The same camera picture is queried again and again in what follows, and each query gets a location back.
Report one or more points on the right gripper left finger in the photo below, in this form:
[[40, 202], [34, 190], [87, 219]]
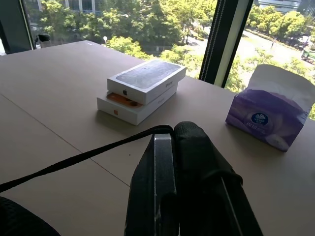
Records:
[[152, 196]]

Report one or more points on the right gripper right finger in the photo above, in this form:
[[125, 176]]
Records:
[[201, 196]]

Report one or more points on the white box with orange phone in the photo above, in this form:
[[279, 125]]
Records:
[[128, 115]]

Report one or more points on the purple tissue pack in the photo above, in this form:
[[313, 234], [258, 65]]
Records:
[[265, 115]]

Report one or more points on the white box with black phone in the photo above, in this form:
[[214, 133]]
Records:
[[145, 76]]

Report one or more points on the clear bottle with black cap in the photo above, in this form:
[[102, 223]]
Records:
[[44, 41]]

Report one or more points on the dark window frame post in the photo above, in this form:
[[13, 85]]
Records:
[[14, 24], [221, 37]]

